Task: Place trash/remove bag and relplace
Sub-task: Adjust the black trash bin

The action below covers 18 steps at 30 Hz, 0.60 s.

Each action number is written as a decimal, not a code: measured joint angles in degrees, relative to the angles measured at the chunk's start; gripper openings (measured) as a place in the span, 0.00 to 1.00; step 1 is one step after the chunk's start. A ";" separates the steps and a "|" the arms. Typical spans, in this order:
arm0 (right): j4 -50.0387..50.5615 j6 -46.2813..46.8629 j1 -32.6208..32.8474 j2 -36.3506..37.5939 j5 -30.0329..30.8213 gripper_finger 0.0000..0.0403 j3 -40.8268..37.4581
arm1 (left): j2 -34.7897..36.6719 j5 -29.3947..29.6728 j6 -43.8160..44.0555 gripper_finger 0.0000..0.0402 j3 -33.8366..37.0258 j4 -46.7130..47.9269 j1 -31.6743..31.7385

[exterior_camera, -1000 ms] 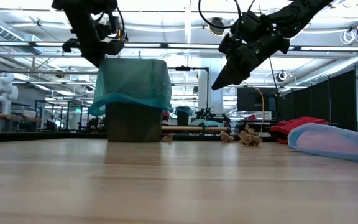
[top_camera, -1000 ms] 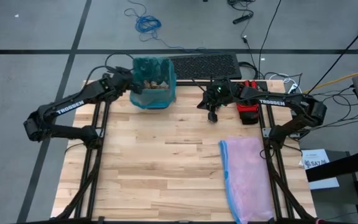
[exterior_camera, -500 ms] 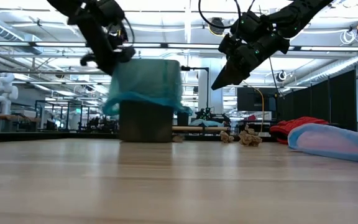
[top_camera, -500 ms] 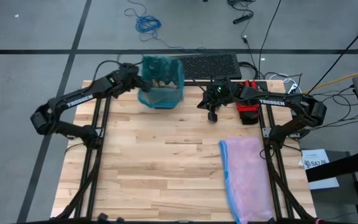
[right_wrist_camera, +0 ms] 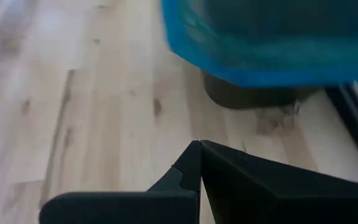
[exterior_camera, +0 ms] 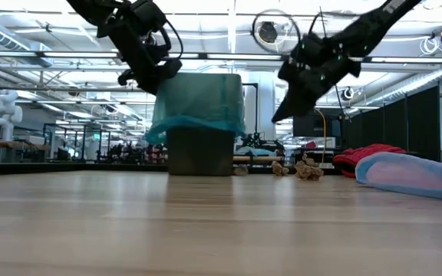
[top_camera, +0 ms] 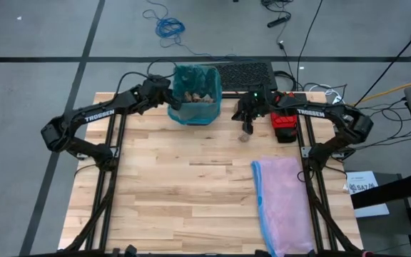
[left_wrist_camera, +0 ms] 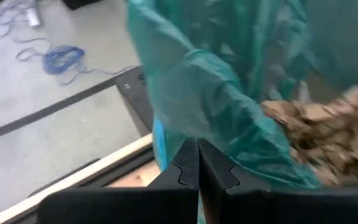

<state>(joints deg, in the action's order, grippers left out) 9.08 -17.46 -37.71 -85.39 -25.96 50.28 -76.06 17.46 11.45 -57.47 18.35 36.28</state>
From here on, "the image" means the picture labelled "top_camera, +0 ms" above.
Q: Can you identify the yellow floor cable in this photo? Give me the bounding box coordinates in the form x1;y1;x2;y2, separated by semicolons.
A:
360;78;411;105

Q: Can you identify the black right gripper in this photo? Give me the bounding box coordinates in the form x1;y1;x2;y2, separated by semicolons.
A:
230;86;275;136

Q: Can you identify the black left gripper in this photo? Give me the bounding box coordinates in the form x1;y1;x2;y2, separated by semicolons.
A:
140;74;183;111

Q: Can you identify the black floor cable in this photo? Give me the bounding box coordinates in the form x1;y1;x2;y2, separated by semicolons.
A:
295;0;324;92

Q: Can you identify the black aluminium rail frame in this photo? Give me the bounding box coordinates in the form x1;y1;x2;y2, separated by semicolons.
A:
296;92;365;253
62;106;128;253

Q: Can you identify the black metal beam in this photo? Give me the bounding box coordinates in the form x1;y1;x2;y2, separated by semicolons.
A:
350;170;411;211

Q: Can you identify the white printed paper sheet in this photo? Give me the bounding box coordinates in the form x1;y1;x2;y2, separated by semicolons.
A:
343;170;391;218

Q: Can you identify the black table edge bar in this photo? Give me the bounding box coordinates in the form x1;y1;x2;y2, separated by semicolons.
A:
221;91;308;101

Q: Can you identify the white cable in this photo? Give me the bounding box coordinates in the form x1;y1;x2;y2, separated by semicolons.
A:
303;82;347;105

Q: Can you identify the blue coiled cable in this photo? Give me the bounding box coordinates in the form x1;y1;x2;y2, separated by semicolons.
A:
141;0;255;62

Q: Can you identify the pink trash bag blue hem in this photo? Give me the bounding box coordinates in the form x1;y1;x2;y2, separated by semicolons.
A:
250;156;315;257

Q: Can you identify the red and black fabric bundle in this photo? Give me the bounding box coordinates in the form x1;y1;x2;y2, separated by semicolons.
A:
269;91;299;143

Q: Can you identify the teal plastic trash bag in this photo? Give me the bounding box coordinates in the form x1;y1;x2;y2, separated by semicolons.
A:
167;64;223;126

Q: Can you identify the black power strip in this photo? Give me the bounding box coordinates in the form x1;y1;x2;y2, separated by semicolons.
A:
266;13;293;29

